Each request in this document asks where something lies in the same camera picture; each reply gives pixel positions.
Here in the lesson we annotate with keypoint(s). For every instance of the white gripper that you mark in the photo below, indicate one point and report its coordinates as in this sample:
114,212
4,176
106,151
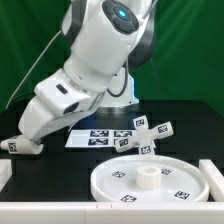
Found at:
38,121

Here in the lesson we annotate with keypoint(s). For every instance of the white round table top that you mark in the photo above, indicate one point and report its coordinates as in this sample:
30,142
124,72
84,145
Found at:
148,178

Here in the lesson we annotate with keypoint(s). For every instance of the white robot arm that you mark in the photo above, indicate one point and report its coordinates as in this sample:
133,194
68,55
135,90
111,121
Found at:
105,33

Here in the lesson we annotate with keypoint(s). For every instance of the white marker sheet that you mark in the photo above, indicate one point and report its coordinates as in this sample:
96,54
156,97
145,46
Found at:
96,138

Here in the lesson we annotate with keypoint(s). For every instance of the white left barrier block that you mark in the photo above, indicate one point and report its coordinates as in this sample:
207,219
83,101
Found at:
5,172

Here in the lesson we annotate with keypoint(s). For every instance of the white barrier block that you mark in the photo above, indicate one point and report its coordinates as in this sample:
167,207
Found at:
214,178
5,172

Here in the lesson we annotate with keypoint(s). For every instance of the white cross-shaped table base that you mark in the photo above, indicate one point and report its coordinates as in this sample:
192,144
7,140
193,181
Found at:
144,137

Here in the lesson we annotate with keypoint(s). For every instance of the white right barrier block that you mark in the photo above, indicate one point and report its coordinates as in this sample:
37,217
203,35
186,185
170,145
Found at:
214,178

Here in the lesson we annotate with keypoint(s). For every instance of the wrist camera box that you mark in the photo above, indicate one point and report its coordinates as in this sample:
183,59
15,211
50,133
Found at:
57,93

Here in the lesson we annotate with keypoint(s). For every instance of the white front barrier rail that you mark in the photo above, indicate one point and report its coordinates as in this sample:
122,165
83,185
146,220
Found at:
111,213

